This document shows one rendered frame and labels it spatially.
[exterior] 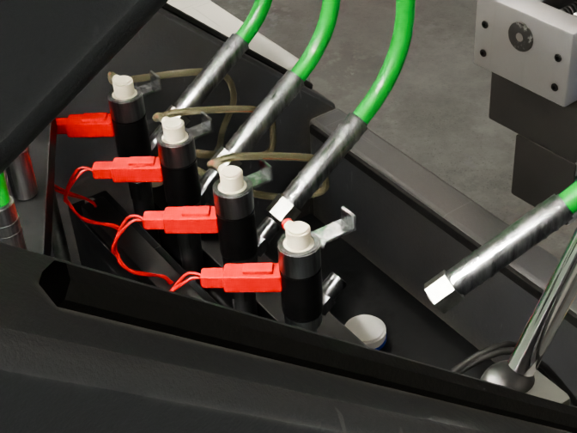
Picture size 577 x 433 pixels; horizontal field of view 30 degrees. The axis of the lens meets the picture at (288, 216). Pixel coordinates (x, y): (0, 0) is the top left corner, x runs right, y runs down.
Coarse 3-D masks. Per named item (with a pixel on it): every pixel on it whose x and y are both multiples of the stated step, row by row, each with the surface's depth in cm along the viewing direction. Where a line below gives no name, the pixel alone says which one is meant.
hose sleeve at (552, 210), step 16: (544, 208) 62; (560, 208) 61; (512, 224) 63; (528, 224) 62; (544, 224) 62; (560, 224) 62; (496, 240) 63; (512, 240) 62; (528, 240) 62; (480, 256) 63; (496, 256) 62; (512, 256) 62; (448, 272) 64; (464, 272) 63; (480, 272) 63; (464, 288) 63
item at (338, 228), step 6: (336, 222) 72; (342, 222) 72; (324, 228) 71; (330, 228) 71; (336, 228) 71; (342, 228) 71; (348, 228) 71; (318, 234) 71; (324, 234) 71; (330, 234) 71; (336, 234) 71; (342, 234) 71; (324, 240) 70; (330, 240) 70; (324, 246) 70
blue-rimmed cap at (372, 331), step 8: (352, 320) 100; (360, 320) 100; (368, 320) 100; (376, 320) 100; (352, 328) 99; (360, 328) 99; (368, 328) 99; (376, 328) 99; (384, 328) 99; (360, 336) 98; (368, 336) 98; (376, 336) 98; (384, 336) 99; (368, 344) 98; (376, 344) 98; (384, 344) 99
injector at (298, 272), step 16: (288, 256) 69; (304, 256) 69; (320, 256) 70; (288, 272) 70; (304, 272) 69; (320, 272) 71; (288, 288) 71; (304, 288) 70; (320, 288) 71; (336, 288) 73; (288, 304) 71; (304, 304) 71; (320, 304) 72; (288, 320) 73; (304, 320) 72; (320, 320) 73
